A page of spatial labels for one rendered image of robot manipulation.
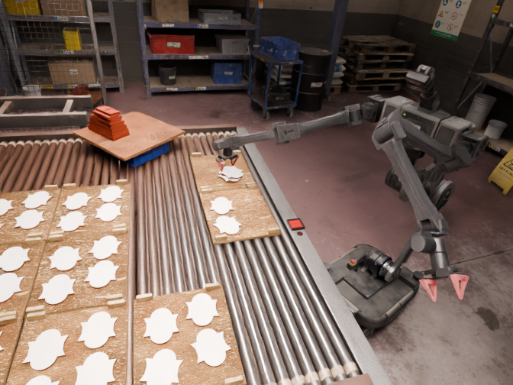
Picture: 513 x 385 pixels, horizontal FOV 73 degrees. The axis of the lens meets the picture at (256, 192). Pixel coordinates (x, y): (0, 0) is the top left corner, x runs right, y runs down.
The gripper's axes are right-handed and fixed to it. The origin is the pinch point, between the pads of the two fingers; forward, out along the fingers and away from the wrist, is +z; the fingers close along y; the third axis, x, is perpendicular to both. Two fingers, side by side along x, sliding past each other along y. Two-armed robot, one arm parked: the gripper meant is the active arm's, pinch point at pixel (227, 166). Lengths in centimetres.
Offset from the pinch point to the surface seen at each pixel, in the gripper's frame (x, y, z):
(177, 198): -0.6, -38.3, 5.5
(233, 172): -6.0, -0.5, 0.5
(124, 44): 427, 176, 40
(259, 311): -82, -59, 5
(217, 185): -6.5, -14.0, 3.9
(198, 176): 8.3, -16.2, 4.0
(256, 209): -37.9, -13.5, 3.5
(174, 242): -28, -60, 5
